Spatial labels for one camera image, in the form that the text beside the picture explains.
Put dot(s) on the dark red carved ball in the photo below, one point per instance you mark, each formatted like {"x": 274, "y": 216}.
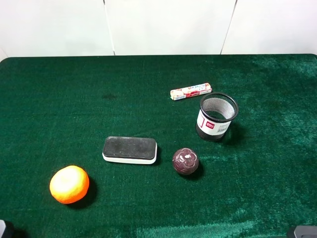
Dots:
{"x": 185, "y": 161}

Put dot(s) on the candy stick pack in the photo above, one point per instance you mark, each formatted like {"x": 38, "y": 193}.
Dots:
{"x": 192, "y": 91}

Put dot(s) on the black and white eraser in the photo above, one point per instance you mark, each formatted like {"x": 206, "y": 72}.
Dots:
{"x": 130, "y": 150}

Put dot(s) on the grey object bottom right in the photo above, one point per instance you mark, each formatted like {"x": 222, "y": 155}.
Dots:
{"x": 302, "y": 232}

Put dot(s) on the orange fruit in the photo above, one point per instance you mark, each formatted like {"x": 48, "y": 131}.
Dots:
{"x": 69, "y": 184}

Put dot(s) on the black mesh pen cup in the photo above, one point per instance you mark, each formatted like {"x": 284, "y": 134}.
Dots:
{"x": 217, "y": 111}

